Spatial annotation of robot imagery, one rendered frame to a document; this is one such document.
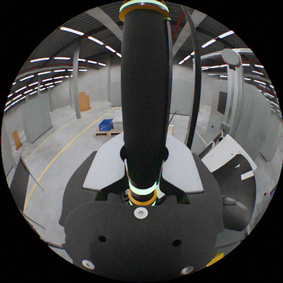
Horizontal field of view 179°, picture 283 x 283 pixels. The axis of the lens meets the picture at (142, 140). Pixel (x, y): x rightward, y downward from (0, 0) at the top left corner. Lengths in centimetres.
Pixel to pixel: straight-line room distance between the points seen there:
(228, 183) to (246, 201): 7
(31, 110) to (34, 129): 108
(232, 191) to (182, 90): 572
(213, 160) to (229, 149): 10
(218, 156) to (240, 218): 40
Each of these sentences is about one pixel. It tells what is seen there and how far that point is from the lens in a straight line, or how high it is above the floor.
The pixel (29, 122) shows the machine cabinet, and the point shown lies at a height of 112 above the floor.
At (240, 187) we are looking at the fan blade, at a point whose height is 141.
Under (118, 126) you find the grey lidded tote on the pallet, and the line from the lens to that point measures 322.
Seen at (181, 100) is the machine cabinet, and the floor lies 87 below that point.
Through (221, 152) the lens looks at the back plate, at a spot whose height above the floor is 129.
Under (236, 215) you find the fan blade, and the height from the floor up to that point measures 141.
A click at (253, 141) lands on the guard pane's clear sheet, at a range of 78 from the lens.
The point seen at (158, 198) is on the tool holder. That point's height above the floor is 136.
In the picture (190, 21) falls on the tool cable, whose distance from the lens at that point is 20.
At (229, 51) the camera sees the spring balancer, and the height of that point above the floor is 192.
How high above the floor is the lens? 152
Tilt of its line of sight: 31 degrees down
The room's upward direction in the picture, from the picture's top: straight up
